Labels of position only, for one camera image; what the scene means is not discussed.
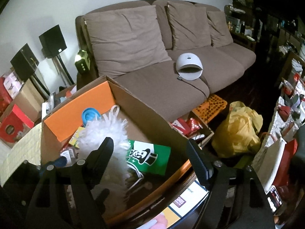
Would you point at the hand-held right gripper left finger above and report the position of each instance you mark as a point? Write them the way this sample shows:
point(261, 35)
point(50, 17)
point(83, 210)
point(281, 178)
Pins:
point(107, 152)

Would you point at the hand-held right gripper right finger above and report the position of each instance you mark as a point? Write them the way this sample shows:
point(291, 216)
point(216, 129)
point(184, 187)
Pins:
point(197, 162)

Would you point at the white fluffy duster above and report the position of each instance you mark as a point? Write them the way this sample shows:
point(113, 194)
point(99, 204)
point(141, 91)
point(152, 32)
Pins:
point(100, 133)

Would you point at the green yellow carton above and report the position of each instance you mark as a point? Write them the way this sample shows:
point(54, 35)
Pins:
point(76, 137)

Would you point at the green toothpaste box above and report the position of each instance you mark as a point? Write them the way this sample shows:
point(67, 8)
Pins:
point(152, 152)

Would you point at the white earphones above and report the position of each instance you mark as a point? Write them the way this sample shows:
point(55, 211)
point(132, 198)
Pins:
point(147, 184)

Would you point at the cardboard box orange lining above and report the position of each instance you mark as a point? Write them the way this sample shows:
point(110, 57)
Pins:
point(143, 114)

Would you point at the box of red packets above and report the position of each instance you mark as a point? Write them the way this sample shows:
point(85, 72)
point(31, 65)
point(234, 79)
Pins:
point(190, 128)

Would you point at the printed flat carton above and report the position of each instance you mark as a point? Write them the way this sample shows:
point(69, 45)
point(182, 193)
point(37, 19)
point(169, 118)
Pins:
point(176, 205)

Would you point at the yellow plastic bag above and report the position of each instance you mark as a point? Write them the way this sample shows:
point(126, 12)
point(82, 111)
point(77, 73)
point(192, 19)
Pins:
point(238, 128)

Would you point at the orange plastic tray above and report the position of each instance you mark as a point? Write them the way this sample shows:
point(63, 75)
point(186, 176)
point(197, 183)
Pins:
point(209, 106)

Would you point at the open box of clutter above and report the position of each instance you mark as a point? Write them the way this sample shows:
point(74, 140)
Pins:
point(59, 100)

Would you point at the white paper bag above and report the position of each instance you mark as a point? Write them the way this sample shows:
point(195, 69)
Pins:
point(271, 159)

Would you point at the brown sofa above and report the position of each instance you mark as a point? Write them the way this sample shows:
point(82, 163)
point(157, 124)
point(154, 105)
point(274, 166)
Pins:
point(154, 88)

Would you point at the yellow plaid blanket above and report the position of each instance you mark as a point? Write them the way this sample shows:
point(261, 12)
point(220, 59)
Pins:
point(19, 152)

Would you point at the red paper bag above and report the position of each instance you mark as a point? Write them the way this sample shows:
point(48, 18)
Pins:
point(286, 167)

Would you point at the black speaker stand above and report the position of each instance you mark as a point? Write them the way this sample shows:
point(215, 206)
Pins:
point(64, 71)
point(40, 85)

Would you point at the portable lantern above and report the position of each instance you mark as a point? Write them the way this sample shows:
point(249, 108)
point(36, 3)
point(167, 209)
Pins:
point(82, 63)

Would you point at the brown cardboard box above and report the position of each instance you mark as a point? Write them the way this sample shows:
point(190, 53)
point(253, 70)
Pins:
point(28, 100)

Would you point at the red chocolate gift box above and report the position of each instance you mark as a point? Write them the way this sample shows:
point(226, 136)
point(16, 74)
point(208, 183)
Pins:
point(14, 126)

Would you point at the white nail lamp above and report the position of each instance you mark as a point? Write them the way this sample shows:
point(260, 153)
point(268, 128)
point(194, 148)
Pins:
point(188, 63)

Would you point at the cluttered side table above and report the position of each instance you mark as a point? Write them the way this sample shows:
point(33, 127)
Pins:
point(288, 105)

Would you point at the large brown cushion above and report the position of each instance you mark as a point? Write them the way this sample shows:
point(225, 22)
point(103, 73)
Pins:
point(124, 40)

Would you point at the red patterned gift box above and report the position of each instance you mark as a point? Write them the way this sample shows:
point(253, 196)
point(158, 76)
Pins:
point(4, 100)

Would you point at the pink white tissue pack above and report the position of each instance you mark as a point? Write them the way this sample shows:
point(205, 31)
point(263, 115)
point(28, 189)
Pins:
point(13, 83)

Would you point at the black speaker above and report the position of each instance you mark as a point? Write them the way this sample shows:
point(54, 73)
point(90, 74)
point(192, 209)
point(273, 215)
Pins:
point(52, 41)
point(23, 62)

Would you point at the small brown cushion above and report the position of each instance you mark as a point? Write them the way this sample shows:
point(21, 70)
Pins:
point(220, 31)

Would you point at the dark cluttered shelf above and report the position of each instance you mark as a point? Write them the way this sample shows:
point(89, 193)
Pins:
point(266, 23)

